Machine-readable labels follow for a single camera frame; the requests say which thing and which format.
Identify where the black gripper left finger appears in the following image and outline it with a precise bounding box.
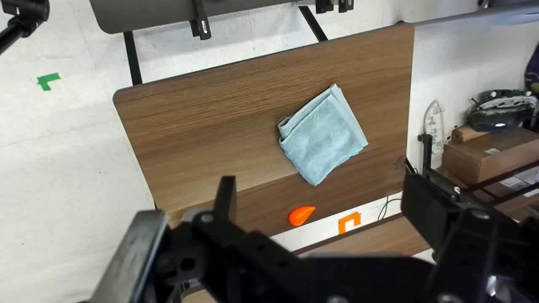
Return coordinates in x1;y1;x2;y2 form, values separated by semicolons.
193;175;294;268

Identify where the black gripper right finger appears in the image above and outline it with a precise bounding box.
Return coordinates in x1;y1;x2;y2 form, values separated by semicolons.
401;168;508;254

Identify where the light blue towel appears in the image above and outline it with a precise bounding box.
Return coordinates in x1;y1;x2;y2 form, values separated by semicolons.
277;82;371;188

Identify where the brown cardboard box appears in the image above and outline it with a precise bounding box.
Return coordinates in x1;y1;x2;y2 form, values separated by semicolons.
442;126;539;187

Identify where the orange carrot toy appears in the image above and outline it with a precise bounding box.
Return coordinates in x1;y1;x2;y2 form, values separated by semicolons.
287;204;319;227

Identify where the black round device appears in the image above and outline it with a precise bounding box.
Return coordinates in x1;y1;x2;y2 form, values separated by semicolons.
467;87;539;133

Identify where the grey plastic chair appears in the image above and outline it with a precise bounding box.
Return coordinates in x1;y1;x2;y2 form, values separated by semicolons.
88;0;358;87

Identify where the green floor tape mark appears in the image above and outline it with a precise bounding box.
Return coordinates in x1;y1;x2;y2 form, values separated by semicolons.
36;71;63;93

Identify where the black floor cable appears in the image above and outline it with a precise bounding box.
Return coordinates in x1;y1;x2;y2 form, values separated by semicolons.
376;194;405;222

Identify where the black camera tripod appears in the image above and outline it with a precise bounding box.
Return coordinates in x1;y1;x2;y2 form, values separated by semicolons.
0;0;51;56

